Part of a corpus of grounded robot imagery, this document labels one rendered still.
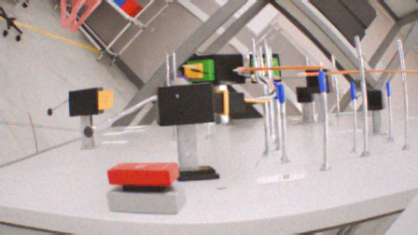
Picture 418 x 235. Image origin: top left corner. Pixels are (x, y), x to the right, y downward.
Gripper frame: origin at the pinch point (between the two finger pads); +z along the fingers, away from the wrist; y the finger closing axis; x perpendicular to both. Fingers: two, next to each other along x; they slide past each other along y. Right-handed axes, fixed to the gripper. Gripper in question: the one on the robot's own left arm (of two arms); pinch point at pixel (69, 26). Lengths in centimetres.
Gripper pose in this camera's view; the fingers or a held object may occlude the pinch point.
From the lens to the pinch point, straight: 112.7
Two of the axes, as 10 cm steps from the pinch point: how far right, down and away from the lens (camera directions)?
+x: -9.5, -2.4, 2.0
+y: 2.0, 0.5, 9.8
